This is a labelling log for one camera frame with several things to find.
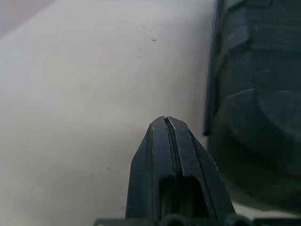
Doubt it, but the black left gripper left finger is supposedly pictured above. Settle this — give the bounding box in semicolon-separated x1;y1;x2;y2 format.
125;116;181;219

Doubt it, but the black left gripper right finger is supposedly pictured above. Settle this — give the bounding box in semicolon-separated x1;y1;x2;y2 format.
166;116;236;218

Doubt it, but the black plastic tool case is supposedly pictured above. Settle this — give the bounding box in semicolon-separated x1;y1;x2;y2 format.
203;0;301;213

